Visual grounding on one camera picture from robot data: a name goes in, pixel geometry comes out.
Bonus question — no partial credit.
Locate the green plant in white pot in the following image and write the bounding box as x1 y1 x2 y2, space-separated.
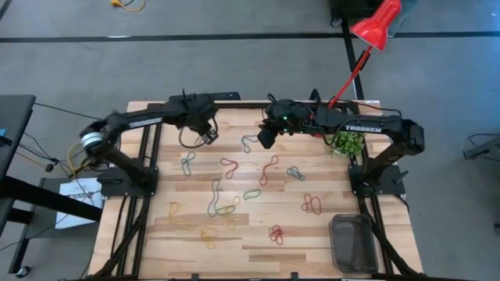
330 131 366 157

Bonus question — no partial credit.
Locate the black floor cable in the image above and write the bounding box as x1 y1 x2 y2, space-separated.
466 132 500 148
34 101 103 121

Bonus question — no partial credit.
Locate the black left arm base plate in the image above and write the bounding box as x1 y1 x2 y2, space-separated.
96 166 160 198

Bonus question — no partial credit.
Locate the black flat device with antennas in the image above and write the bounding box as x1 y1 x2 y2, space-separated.
212 91 241 101

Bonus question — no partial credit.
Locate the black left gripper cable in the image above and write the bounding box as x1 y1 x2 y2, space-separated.
178 125 208 150

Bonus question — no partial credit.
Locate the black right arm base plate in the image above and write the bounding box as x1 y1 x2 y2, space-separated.
348 163 407 197

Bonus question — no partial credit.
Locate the long olive rubber band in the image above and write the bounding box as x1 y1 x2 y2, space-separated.
206 177 222 218

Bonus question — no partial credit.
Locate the black desk on casters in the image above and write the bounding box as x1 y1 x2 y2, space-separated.
0 94 103 276

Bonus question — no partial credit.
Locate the clear plastic bin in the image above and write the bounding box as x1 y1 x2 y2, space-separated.
330 213 380 274

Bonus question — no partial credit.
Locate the red rubber band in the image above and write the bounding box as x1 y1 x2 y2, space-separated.
300 194 323 216
220 157 239 180
269 224 285 246
259 155 280 187

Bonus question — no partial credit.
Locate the grey-blue rubber band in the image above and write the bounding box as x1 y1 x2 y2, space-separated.
286 165 306 182

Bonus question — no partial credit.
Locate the white printed paper sheet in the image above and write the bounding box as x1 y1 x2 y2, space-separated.
55 177 105 230

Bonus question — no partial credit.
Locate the red desk lamp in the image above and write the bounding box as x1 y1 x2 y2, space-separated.
309 0 403 138

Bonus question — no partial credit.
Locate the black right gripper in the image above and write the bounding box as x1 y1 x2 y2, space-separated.
257 99 313 150

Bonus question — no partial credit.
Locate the black cart on casters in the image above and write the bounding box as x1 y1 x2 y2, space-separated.
330 0 388 28

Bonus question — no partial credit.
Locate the yellow extension cord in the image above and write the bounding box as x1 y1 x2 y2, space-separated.
110 0 146 12

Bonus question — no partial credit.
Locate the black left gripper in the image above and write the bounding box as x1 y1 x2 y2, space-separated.
181 92 220 146

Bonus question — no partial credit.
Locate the yellow floor cable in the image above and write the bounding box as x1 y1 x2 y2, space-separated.
66 142 95 177

